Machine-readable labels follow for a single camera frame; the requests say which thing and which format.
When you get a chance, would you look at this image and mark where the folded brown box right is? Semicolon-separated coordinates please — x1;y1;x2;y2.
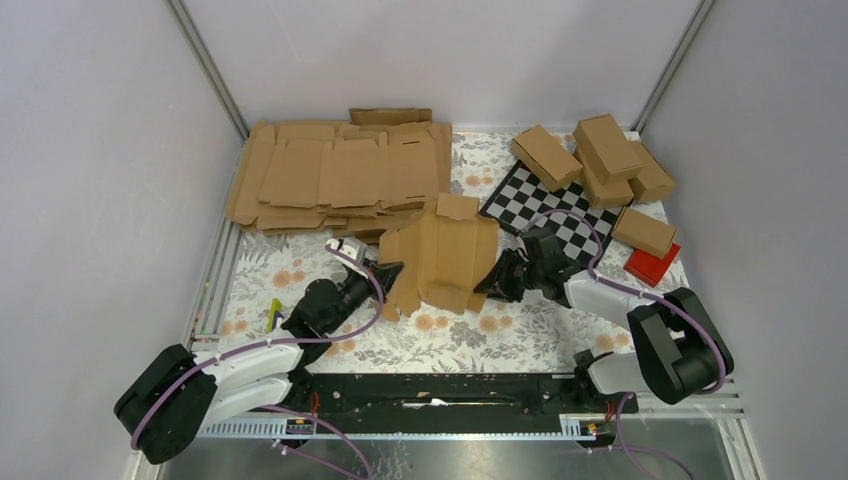
628;141;676;203

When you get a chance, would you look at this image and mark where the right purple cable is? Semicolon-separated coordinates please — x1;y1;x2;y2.
519;209;729;480

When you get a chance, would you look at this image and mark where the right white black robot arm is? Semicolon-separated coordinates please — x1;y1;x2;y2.
475;228;734;412

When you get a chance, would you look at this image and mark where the folded brown box near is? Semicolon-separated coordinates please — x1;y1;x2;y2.
611;207;677;258

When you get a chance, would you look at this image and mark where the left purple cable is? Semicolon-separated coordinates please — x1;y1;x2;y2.
129;239;387;480

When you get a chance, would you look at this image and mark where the yellow green small tool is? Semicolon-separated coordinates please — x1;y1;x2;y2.
266;298;284;333

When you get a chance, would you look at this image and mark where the black white checkerboard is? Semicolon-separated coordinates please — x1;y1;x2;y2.
480;162;622;265

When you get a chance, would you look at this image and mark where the folded brown box far left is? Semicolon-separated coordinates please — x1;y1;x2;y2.
511;125;583;192

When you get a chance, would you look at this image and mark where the stack of flat cardboard blanks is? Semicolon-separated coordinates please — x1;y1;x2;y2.
225;108;453;243

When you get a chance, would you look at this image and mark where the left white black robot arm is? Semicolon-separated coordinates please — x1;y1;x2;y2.
113;259;404;464

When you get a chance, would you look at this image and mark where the purple cable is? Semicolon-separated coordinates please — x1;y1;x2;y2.
519;209;729;480
129;239;387;480

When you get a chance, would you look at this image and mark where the brown cardboard box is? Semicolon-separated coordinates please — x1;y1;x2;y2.
378;193;500;322

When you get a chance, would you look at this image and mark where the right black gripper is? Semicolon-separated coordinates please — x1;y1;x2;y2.
473;248;544;304

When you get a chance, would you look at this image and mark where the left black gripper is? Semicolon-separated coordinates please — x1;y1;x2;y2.
325;258;404;333

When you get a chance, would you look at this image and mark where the folded brown box middle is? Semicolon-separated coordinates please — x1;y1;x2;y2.
574;147;634;209

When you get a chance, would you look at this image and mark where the floral patterned table mat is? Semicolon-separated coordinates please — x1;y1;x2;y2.
218;131;718;376

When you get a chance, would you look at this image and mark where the folded brown box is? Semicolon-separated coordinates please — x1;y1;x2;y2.
574;114;643;184
611;207;677;258
574;147;634;209
511;125;583;192
628;141;676;203

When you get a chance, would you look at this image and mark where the red box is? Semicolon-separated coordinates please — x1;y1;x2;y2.
623;243;680;287

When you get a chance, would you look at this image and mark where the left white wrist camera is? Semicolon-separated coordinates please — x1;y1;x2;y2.
325;237;367;268

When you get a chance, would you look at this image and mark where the folded brown box top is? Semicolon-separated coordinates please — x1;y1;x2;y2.
574;114;643;184

